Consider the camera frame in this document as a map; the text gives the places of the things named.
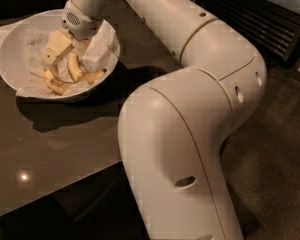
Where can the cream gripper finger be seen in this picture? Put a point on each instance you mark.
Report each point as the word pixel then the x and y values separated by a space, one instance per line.
pixel 58 45
pixel 97 53

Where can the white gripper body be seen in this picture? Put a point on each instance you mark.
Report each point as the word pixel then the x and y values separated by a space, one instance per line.
pixel 80 23

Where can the yellow banana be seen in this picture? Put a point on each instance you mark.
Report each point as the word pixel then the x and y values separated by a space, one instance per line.
pixel 78 74
pixel 54 82

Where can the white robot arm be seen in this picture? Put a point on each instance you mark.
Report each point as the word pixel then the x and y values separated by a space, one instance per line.
pixel 171 129

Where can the white bowl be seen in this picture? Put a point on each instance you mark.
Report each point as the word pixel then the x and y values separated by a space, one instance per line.
pixel 12 50

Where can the white paper liner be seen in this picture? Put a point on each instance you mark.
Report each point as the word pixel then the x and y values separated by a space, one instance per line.
pixel 35 44

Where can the dark slatted cabinet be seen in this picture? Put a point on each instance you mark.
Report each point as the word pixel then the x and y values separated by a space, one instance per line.
pixel 272 24

